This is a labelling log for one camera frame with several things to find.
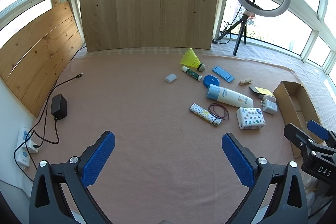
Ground round blue tape measure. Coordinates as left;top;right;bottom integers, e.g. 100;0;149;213
203;75;221;88

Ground black adapter cable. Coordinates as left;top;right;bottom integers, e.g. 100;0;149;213
35;116;60;148

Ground yellow and black card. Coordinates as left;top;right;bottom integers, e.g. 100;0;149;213
249;86;269;96

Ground white green glue stick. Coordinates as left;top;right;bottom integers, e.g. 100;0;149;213
182;66;203;81

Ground patterned lighter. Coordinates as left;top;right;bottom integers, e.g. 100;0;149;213
189;103;222;127

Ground yellow shuttlecock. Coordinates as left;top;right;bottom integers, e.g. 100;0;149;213
180;48;206;72

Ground black tripod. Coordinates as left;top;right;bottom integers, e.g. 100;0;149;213
217;13;248;56

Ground pine plank panel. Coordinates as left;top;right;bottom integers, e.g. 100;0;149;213
0;1;84;117

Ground black ring light cable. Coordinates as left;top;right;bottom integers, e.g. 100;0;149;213
218;20;233;45

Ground blue phone stand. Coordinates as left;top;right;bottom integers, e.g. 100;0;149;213
212;65;235;83

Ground small white bottle grey cap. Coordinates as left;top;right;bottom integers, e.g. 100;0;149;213
257;93;277;103

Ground black usb cable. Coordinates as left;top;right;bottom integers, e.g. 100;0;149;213
25;73;84;140

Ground white power strip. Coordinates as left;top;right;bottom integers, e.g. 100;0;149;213
14;127;30;169

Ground white sunscreen tube blue cap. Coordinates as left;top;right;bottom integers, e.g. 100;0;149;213
206;84;254;108

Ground patterned tissue packet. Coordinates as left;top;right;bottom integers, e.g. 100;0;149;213
236;107;266;130

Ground dark red rubber band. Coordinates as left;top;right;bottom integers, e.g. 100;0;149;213
208;104;230;121

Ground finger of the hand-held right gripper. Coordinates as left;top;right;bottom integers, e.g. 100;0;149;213
307;120;336;147
283;123;319;155

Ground large light wooden board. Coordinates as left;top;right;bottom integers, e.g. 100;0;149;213
79;0;219;52

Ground white charger plug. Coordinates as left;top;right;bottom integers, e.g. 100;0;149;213
260;99;278;115

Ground cardboard box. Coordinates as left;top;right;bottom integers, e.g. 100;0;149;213
273;81;324;159

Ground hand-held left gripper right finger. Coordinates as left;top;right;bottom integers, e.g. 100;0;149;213
222;133;308;224

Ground black power adapter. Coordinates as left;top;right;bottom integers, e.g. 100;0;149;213
50;93;68;121

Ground white wall plug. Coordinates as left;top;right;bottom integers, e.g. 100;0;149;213
26;139;40;154

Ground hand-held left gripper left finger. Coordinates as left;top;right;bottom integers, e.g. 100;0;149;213
29;131;116;224

